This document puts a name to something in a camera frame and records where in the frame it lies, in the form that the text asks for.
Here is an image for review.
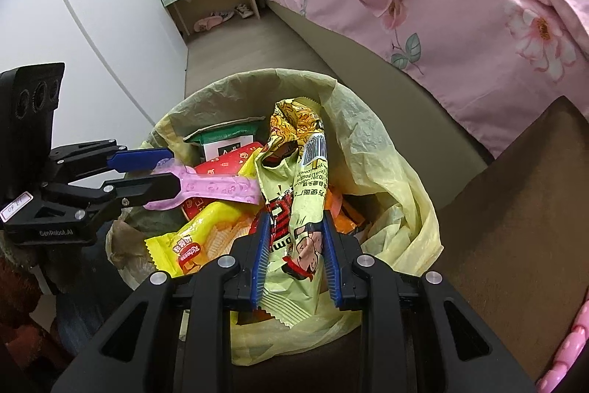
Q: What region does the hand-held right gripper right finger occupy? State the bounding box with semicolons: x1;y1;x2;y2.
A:
321;210;537;393

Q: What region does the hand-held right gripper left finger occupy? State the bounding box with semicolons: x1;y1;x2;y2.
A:
71;213;272;393

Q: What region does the yellow cartoon noodle packet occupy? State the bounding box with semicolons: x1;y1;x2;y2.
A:
251;97;364;327

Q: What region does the red patterned paper cup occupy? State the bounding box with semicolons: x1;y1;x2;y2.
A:
181;147;261;221

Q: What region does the pink dotted plastic item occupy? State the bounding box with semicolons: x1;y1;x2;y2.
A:
536;298;589;393

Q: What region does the lilac printed plastic piece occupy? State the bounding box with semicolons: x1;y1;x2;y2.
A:
142;158;265;212

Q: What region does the white wardrobe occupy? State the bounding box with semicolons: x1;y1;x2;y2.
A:
0;0;189;136

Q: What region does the person's blue jeans leg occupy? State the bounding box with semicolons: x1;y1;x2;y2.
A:
53;283;106;361

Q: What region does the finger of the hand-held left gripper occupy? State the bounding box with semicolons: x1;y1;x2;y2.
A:
48;139;176;174
40;172;185;210

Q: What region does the pink slipper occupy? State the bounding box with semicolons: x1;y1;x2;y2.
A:
193;16;222;32

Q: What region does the bin with yellow bag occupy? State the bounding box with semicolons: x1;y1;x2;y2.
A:
106;68;445;368

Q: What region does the orange snack bag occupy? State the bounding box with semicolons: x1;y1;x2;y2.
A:
329;190;369;237

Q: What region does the yellow biscuit packet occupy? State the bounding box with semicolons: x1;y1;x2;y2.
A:
145;202;258;278

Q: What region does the white and green packet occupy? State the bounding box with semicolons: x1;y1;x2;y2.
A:
183;123;264;161

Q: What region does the bed with pink floral sheet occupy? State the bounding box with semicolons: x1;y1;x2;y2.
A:
252;0;589;173

